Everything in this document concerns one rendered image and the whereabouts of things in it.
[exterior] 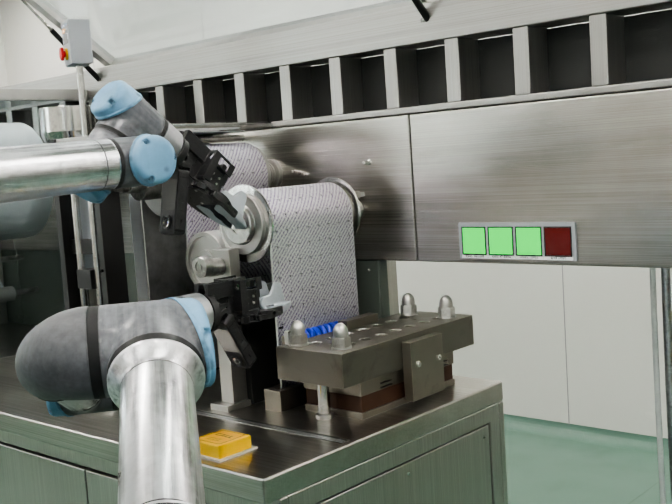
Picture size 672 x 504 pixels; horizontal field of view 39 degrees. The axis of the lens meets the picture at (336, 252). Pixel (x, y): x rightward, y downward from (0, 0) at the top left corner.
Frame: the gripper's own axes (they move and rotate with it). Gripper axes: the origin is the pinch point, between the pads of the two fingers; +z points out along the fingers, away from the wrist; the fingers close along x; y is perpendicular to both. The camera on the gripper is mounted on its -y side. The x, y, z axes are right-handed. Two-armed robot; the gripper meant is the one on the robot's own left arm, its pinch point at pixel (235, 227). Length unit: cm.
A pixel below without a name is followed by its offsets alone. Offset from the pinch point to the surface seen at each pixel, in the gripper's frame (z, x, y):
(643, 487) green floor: 252, 24, 48
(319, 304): 23.5, -4.2, -2.3
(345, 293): 28.9, -4.2, 3.5
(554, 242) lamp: 32, -45, 18
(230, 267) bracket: 5.4, 3.1, -5.4
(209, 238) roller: 5.0, 12.7, 0.8
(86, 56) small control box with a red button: -19, 53, 34
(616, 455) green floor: 275, 50, 68
